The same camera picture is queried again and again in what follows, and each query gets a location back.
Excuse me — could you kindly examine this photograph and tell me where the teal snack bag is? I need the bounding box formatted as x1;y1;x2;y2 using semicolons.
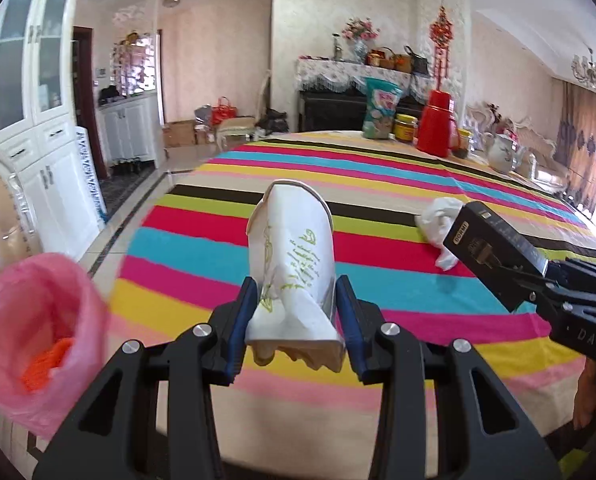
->
362;78;403;140

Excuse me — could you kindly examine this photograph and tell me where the white glass door cabinet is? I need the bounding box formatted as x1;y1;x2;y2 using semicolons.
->
0;0;100;260

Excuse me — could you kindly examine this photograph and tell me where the black piano with lace cover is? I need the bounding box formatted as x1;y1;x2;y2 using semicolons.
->
295;58;433;132

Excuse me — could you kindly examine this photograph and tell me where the white paper cup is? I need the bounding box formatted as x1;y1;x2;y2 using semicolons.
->
246;179;345;373

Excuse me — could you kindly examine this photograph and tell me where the beige padded chair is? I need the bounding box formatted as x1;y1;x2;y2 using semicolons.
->
0;145;42;273

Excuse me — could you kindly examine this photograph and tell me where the white low cabinet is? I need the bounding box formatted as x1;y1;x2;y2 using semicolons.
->
96;91;164;166

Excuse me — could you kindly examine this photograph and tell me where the brown curtain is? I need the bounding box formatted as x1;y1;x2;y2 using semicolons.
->
554;81;596;214

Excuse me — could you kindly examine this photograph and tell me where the pink trash bag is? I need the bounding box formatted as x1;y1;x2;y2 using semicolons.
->
0;252;109;440

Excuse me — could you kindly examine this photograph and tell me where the flower vase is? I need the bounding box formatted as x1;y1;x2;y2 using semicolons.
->
341;18;380;64

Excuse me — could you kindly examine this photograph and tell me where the striped colourful tablecloth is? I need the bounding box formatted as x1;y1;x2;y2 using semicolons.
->
107;133;596;479

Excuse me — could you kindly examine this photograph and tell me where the crumpled clear plastic bag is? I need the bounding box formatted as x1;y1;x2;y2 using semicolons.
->
415;197;464;272

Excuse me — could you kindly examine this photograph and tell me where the yellow lid jar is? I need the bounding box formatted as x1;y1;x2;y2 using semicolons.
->
393;114;418;143

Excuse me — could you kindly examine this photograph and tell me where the white porcelain teapot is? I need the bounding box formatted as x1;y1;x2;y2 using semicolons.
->
484;132;526;174

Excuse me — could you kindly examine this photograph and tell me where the right hand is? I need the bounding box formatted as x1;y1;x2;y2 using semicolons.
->
572;358;596;430

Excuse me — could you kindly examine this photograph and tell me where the red handbag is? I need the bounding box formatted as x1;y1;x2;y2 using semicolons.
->
211;96;238;127

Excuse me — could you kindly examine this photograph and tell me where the red thermos jug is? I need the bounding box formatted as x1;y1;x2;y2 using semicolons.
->
416;90;458;158

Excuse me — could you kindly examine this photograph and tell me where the black cardboard box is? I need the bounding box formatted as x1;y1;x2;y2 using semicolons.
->
443;200;548;312

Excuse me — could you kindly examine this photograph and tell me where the dark pickle jar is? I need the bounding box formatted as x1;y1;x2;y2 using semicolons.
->
452;128;471;159

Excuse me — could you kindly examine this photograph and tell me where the chandelier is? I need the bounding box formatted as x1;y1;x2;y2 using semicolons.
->
571;48;596;92

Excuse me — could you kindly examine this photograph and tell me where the red chinese knot decoration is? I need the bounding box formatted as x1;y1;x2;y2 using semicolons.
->
429;3;454;91

